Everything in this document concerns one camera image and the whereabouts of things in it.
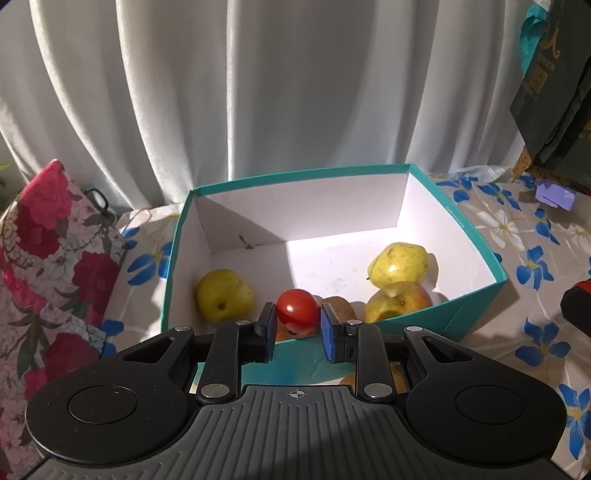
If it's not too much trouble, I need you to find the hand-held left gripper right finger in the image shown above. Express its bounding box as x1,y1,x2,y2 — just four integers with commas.
320,307,472,403

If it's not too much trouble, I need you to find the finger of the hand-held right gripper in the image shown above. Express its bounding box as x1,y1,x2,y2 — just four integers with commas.
560,278,591,325

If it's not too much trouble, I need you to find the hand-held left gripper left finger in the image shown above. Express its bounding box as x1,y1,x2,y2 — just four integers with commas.
122,302,279,406

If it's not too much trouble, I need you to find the brown kiwi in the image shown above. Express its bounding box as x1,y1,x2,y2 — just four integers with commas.
322,296,359,324
341,362,408,393

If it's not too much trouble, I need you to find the red cherry tomato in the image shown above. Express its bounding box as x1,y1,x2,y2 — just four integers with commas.
276,289,322,333

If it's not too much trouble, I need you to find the yellow-green apple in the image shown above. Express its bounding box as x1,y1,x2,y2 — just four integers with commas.
196,269,256,323

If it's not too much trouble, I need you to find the red apple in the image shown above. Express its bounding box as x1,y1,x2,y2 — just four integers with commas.
364,281,435,324

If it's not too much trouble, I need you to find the yellow pear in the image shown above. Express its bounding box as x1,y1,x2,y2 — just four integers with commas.
367,242,431,288

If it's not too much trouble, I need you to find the teal cardboard box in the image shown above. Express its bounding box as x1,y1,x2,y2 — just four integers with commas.
161,162,509,385

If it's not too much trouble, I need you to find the blue floral tablecloth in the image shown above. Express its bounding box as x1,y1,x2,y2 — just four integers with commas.
99,164,591,476

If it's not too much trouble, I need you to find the small purple box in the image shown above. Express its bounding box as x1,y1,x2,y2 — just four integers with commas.
536,180,576,210

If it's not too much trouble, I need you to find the dark green box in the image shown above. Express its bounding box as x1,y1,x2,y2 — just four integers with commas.
509,0,591,195

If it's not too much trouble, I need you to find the red floral cushion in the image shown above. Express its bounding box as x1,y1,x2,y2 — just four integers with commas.
0,159,130,469

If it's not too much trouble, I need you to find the white curtain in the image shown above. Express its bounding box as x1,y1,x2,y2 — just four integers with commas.
0,0,536,213

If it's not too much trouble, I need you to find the black metal handle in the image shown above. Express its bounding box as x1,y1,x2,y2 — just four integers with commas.
84,187,117,219

